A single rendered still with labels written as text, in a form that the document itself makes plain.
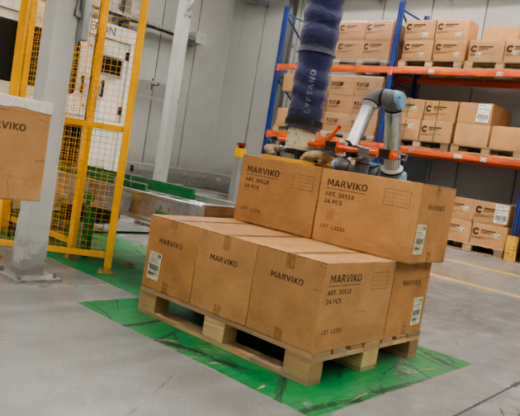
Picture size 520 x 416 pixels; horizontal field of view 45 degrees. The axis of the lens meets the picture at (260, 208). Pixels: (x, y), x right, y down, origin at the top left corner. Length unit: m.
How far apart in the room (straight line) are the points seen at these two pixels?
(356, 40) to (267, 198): 8.98
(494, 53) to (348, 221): 8.15
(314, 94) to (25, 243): 1.93
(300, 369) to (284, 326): 0.20
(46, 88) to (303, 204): 1.65
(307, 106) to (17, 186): 1.78
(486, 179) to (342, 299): 9.59
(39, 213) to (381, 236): 2.05
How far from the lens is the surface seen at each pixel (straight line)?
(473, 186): 12.35
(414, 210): 3.14
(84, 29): 4.02
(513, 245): 10.56
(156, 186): 5.06
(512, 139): 10.83
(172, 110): 7.23
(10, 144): 2.60
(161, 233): 3.41
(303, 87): 3.70
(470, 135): 11.07
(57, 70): 3.97
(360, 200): 3.29
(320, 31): 3.74
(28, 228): 3.98
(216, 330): 3.11
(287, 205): 3.56
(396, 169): 4.35
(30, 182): 2.66
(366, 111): 4.09
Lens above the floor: 0.92
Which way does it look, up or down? 4 degrees down
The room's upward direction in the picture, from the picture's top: 9 degrees clockwise
